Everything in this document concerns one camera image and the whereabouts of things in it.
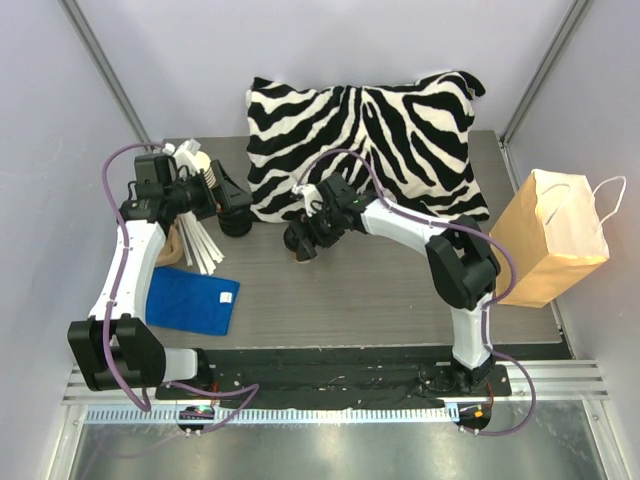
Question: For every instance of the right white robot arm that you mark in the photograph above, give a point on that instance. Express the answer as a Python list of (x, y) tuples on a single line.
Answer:
[(463, 266)]

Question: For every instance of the white paper straws bundle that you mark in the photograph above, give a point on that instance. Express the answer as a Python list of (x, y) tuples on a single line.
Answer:
[(200, 250)]

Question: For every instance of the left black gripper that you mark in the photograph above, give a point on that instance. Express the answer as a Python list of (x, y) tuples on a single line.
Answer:
[(214, 185)]

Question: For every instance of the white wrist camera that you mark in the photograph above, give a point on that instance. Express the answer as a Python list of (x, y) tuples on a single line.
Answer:
[(311, 198), (185, 155)]

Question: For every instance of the stack of paper cups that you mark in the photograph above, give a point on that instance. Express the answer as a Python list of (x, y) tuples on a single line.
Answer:
[(203, 165)]

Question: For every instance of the aluminium frame rail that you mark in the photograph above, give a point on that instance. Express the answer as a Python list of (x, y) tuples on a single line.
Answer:
[(553, 380)]

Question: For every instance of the brown paper takeout bag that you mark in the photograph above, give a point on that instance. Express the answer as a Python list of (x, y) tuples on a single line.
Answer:
[(554, 235)]

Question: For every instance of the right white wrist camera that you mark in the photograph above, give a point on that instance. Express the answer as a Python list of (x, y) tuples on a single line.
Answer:
[(311, 198)]

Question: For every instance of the white slotted cable duct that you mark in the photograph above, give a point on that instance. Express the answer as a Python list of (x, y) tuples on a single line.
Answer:
[(168, 414)]

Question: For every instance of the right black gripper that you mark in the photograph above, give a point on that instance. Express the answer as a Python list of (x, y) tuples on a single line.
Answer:
[(310, 235)]

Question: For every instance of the cardboard cup carrier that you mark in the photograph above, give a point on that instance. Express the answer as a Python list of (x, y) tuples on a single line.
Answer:
[(172, 250)]

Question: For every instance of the stack of black lids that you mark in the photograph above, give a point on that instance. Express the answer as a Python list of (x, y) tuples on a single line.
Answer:
[(235, 223)]

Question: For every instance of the zebra print pillow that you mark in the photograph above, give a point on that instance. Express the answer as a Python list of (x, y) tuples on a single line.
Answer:
[(412, 138)]

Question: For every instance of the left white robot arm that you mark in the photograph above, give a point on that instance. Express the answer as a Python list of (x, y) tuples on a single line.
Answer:
[(113, 347)]

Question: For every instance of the brown paper coffee cup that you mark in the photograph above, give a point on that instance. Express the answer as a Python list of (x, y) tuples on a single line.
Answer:
[(302, 259)]

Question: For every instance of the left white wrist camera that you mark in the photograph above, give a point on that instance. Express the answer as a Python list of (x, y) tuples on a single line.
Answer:
[(185, 155)]

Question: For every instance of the blue folded cloth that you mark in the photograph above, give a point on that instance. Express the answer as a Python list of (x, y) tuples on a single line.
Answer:
[(190, 302)]

